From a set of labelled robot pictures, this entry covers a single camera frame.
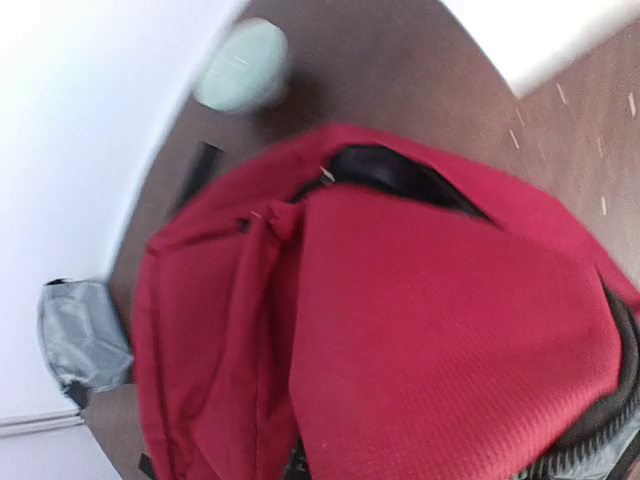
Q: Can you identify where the light blue ceramic bowl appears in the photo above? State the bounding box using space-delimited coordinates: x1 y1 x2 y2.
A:
193 18 289 113

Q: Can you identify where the red backpack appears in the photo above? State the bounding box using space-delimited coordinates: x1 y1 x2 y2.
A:
133 125 639 479

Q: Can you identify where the left aluminium frame post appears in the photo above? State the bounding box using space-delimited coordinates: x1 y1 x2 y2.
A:
1 409 84 437

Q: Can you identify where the grey pouch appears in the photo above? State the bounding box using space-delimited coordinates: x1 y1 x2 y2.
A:
37 279 134 410

